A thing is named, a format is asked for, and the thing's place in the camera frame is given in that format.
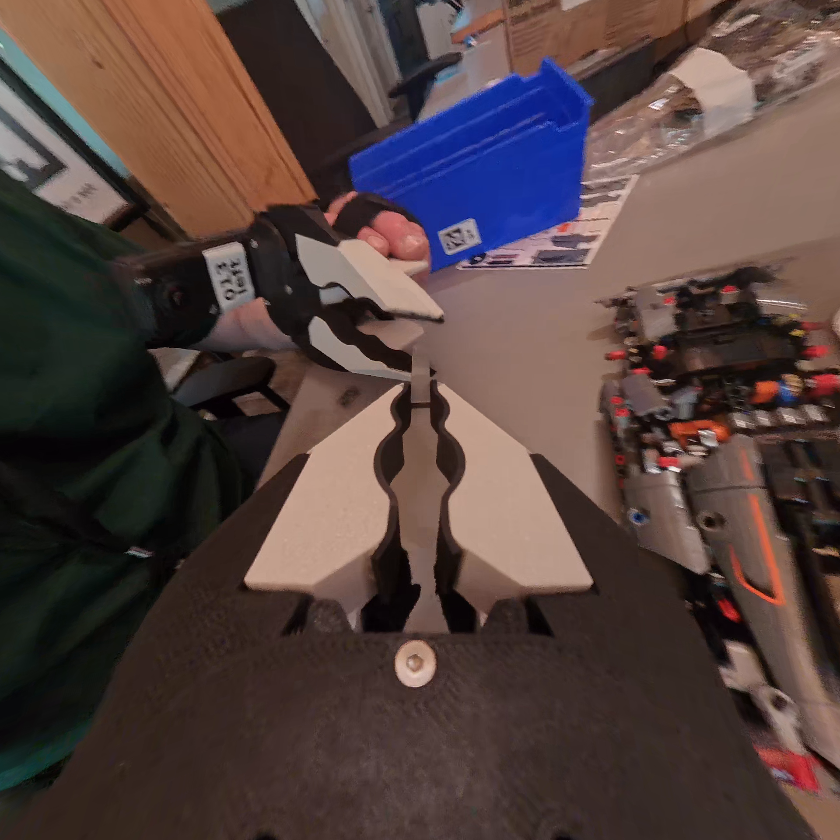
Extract blue plastic bin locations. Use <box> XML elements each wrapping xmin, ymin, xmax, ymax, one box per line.
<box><xmin>348</xmin><ymin>58</ymin><xmax>595</xmax><ymax>273</ymax></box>

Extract person's dark clothing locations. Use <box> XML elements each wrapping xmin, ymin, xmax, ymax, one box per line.
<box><xmin>0</xmin><ymin>171</ymin><xmax>263</xmax><ymax>795</ymax></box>

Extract clear bag of lego parts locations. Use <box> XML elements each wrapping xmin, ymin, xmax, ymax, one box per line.
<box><xmin>584</xmin><ymin>0</ymin><xmax>840</xmax><ymax>178</ymax></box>

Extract grey lego car model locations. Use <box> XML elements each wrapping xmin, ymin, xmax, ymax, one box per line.
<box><xmin>594</xmin><ymin>262</ymin><xmax>840</xmax><ymax>798</ymax></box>

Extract cardboard boxes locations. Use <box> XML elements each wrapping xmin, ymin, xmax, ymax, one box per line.
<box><xmin>502</xmin><ymin>0</ymin><xmax>723</xmax><ymax>67</ymax></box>

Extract person's left forearm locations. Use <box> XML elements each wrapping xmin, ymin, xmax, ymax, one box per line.
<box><xmin>131</xmin><ymin>302</ymin><xmax>299</xmax><ymax>355</ymax></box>

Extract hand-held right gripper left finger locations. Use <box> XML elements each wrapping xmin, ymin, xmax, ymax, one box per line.
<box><xmin>243</xmin><ymin>382</ymin><xmax>421</xmax><ymax>634</ymax></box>

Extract black office chair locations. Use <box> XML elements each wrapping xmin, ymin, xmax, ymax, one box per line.
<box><xmin>387</xmin><ymin>51</ymin><xmax>463</xmax><ymax>122</ymax></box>

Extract lego sticker sheet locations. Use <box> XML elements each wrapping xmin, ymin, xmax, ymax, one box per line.
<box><xmin>456</xmin><ymin>172</ymin><xmax>641</xmax><ymax>270</ymax></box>

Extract person's left hand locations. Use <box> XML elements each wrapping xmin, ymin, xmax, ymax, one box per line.
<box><xmin>325</xmin><ymin>192</ymin><xmax>432</xmax><ymax>273</ymax></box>

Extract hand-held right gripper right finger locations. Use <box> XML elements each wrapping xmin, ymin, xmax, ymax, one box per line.
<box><xmin>428</xmin><ymin>381</ymin><xmax>595</xmax><ymax>634</ymax></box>

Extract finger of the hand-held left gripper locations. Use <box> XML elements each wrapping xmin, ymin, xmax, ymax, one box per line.
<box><xmin>294</xmin><ymin>233</ymin><xmax>447</xmax><ymax>355</ymax></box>
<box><xmin>303</xmin><ymin>314</ymin><xmax>435</xmax><ymax>383</ymax></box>

